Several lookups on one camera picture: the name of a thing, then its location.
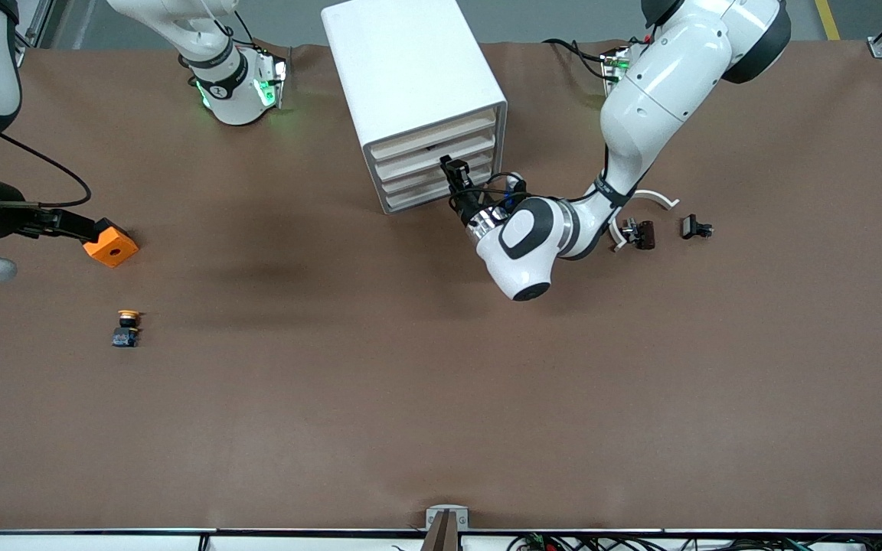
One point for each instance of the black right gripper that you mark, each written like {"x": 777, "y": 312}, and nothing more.
{"x": 6, "y": 216}

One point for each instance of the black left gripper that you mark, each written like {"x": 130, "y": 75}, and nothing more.
{"x": 468, "y": 203}

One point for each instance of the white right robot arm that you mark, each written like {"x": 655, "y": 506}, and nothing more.
{"x": 234, "y": 92}

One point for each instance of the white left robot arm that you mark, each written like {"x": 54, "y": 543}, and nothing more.
{"x": 663, "y": 92}

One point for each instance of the yellow capped push button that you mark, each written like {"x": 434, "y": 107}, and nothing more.
{"x": 125, "y": 335}

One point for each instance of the orange and black box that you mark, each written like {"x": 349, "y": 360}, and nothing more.
{"x": 112, "y": 246}

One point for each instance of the dark component with metal clip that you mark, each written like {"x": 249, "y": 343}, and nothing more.
{"x": 644, "y": 235}

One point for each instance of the white curved plastic piece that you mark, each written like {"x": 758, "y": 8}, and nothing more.
{"x": 659, "y": 196}

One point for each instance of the small black component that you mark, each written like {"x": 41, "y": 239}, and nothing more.
{"x": 690, "y": 226}

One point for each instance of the brown table mat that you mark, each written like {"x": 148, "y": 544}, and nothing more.
{"x": 334, "y": 383}

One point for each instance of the white table edge rail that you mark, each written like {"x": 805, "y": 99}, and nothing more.
{"x": 104, "y": 542}

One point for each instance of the grey metal bracket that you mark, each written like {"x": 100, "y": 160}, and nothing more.
{"x": 433, "y": 513}

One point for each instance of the brown tapered post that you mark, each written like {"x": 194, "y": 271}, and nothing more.
{"x": 441, "y": 536}

